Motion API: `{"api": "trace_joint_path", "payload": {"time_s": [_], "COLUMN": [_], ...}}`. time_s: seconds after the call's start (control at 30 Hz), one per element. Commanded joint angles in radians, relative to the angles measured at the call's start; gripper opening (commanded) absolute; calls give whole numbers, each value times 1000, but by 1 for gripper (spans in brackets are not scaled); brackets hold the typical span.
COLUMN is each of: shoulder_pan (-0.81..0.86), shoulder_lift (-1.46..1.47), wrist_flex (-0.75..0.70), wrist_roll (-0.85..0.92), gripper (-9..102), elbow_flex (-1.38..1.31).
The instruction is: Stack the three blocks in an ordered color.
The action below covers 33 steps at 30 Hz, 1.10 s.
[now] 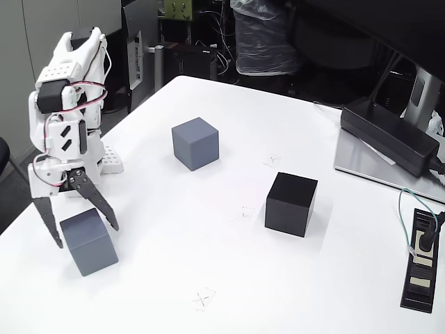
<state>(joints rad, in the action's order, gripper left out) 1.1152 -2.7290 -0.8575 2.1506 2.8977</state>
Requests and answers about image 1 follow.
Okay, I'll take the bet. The green cable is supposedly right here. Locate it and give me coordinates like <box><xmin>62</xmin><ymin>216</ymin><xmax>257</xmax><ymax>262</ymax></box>
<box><xmin>398</xmin><ymin>187</ymin><xmax>441</xmax><ymax>258</ymax></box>

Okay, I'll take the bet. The black power strip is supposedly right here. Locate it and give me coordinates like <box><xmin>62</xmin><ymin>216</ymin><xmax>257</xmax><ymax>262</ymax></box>
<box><xmin>399</xmin><ymin>207</ymin><xmax>445</xmax><ymax>313</ymax></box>

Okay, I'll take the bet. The green circuit board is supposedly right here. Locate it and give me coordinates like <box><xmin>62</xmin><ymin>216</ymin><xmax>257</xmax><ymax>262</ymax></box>
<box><xmin>164</xmin><ymin>0</ymin><xmax>193</xmax><ymax>22</ymax></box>

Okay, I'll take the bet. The black power plug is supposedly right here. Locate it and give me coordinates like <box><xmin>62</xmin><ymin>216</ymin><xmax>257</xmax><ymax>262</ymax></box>
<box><xmin>415</xmin><ymin>210</ymin><xmax>445</xmax><ymax>253</ymax></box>

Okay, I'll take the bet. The black power adapter brick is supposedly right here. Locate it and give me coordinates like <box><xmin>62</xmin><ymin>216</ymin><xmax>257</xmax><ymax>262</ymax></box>
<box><xmin>339</xmin><ymin>101</ymin><xmax>441</xmax><ymax>178</ymax></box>

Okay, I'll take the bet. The black box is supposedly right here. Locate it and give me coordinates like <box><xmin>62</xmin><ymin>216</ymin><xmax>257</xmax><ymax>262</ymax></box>
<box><xmin>170</xmin><ymin>43</ymin><xmax>220</xmax><ymax>81</ymax></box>

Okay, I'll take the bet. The grey cube block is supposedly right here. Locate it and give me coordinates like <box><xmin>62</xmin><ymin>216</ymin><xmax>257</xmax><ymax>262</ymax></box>
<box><xmin>59</xmin><ymin>207</ymin><xmax>120</xmax><ymax>278</ymax></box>
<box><xmin>171</xmin><ymin>117</ymin><xmax>220</xmax><ymax>172</ymax></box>

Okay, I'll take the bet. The silver monitor stand base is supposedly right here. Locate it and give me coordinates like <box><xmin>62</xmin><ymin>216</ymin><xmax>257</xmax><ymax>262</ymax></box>
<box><xmin>334</xmin><ymin>128</ymin><xmax>445</xmax><ymax>205</ymax></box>

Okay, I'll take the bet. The plastic wrapped bundle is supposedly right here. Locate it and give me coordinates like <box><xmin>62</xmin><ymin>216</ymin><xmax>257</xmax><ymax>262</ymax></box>
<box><xmin>229</xmin><ymin>0</ymin><xmax>303</xmax><ymax>76</ymax></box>

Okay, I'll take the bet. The black monitor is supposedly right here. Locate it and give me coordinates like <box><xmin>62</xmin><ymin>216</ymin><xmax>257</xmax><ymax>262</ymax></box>
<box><xmin>291</xmin><ymin>0</ymin><xmax>445</xmax><ymax>83</ymax></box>

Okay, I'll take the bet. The crumpled white plastic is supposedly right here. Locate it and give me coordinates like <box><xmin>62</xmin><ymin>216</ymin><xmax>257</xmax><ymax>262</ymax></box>
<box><xmin>427</xmin><ymin>110</ymin><xmax>445</xmax><ymax>136</ymax></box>

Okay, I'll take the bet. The silver monitor stand neck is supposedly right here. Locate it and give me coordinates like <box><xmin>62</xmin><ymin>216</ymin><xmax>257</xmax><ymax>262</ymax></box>
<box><xmin>399</xmin><ymin>65</ymin><xmax>445</xmax><ymax>132</ymax></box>

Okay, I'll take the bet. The black adapter cable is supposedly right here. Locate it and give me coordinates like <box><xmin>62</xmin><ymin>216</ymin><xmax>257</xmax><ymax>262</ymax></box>
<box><xmin>429</xmin><ymin>156</ymin><xmax>445</xmax><ymax>179</ymax></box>

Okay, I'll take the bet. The black cube block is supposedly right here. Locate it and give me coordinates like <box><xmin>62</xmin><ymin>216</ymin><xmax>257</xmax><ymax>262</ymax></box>
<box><xmin>264</xmin><ymin>171</ymin><xmax>319</xmax><ymax>239</ymax></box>

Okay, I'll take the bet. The silver post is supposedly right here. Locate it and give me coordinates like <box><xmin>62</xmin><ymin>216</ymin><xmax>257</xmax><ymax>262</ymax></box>
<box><xmin>148</xmin><ymin>44</ymin><xmax>166</xmax><ymax>95</ymax></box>

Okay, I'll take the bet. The black chair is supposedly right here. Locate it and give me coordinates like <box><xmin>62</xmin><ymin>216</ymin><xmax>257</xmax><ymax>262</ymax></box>
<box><xmin>0</xmin><ymin>136</ymin><xmax>42</xmax><ymax>196</ymax></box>

